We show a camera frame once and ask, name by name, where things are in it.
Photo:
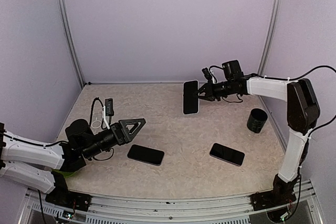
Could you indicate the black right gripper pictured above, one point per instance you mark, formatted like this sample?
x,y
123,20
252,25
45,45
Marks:
x,y
208,87

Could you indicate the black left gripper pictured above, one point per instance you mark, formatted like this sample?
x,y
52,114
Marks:
x,y
121,132

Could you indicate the black phone table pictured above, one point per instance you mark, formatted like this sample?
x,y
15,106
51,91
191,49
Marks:
x,y
146,155

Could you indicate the clear magsafe phone case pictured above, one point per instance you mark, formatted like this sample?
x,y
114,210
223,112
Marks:
x,y
96,121

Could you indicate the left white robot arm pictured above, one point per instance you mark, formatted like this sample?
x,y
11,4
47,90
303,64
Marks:
x,y
37,164

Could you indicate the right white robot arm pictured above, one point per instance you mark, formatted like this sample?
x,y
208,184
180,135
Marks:
x,y
303,109

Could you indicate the dark red phone right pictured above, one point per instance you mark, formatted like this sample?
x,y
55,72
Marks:
x,y
227,154

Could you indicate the dark green mug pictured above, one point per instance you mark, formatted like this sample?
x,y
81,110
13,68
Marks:
x,y
257,120

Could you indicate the green plastic bowl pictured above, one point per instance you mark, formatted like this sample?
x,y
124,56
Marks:
x,y
65,174

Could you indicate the aluminium front rail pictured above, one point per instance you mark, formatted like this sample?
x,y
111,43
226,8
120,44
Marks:
x,y
114,209

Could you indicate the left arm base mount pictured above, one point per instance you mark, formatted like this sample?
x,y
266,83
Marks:
x,y
62,196

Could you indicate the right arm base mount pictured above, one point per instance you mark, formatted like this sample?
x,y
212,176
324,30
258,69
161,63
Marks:
x,y
282,193

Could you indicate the right aluminium frame post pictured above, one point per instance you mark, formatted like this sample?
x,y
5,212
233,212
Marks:
x,y
269,36

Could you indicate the aluminium frame post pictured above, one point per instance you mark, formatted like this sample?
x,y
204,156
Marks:
x,y
269,36
70,42

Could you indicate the left aluminium frame post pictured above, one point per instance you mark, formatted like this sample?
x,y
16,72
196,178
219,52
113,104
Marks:
x,y
70,42

